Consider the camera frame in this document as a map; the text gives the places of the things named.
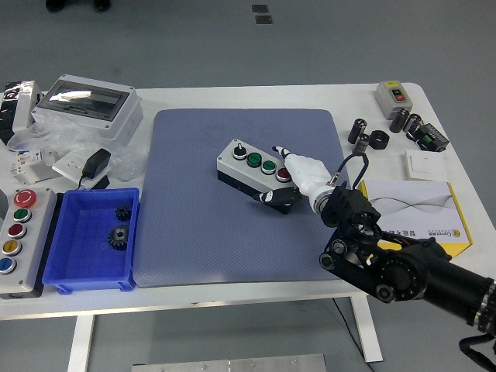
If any white table leg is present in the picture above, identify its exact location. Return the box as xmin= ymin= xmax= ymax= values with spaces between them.
xmin=66 ymin=314 xmax=96 ymax=372
xmin=350 ymin=296 xmax=384 ymax=363

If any grey four-button control box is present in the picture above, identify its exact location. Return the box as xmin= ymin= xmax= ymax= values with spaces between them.
xmin=215 ymin=138 xmax=301 ymax=215

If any black cylindrical capacitor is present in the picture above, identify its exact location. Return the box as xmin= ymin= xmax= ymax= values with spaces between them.
xmin=402 ymin=112 xmax=423 ymax=136
xmin=347 ymin=118 xmax=368 ymax=145
xmin=352 ymin=133 xmax=371 ymax=157
xmin=389 ymin=107 xmax=411 ymax=134

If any white wall socket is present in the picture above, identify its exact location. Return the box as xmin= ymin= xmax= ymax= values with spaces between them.
xmin=51 ymin=150 xmax=112 ymax=190

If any grey-blue table mat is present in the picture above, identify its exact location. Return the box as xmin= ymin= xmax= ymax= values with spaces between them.
xmin=133 ymin=108 xmax=369 ymax=288

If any clear plastic bag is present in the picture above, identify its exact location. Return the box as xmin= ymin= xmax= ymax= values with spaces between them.
xmin=6 ymin=112 xmax=150 ymax=183

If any grey five-button control box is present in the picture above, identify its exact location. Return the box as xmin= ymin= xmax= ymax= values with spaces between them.
xmin=0 ymin=187 xmax=59 ymax=299

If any blue plastic bin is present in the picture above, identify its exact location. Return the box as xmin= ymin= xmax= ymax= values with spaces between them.
xmin=41 ymin=188 xmax=141 ymax=295

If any large black bevel gear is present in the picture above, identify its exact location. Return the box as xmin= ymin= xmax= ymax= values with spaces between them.
xmin=107 ymin=224 xmax=131 ymax=252

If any black cable under table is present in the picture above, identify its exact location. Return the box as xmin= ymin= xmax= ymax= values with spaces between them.
xmin=331 ymin=297 xmax=375 ymax=372

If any yellow white cardboard box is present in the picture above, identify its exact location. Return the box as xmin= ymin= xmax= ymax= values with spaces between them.
xmin=358 ymin=180 xmax=474 ymax=259

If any black hex nut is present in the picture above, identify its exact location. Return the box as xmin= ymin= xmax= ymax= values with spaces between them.
xmin=368 ymin=129 xmax=390 ymax=150

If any silver metal plate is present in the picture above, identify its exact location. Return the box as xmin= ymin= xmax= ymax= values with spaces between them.
xmin=131 ymin=353 xmax=327 ymax=372

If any white wall switch plate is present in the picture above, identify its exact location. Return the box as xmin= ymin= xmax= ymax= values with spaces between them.
xmin=405 ymin=149 xmax=450 ymax=182

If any grey distribution box clear lid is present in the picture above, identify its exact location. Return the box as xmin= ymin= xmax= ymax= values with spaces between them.
xmin=30 ymin=74 xmax=144 ymax=147

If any black shiny foil package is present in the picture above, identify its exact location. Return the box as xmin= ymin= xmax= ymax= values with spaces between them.
xmin=0 ymin=80 xmax=28 ymax=146

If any black power adapter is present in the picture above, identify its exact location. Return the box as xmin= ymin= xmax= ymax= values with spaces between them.
xmin=77 ymin=148 xmax=112 ymax=191

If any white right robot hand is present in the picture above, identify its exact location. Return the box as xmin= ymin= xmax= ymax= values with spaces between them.
xmin=253 ymin=145 xmax=330 ymax=212

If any grey two-button switch box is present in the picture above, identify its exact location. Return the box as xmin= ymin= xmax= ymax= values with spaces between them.
xmin=374 ymin=80 xmax=412 ymax=121

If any black module green terminal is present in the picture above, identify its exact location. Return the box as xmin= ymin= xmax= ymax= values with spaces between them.
xmin=412 ymin=122 xmax=450 ymax=153

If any white circuit breaker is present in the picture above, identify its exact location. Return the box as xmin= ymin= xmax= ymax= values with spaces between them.
xmin=9 ymin=149 xmax=59 ymax=185

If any white rectangular box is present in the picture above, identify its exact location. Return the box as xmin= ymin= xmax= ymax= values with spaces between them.
xmin=12 ymin=82 xmax=43 ymax=133

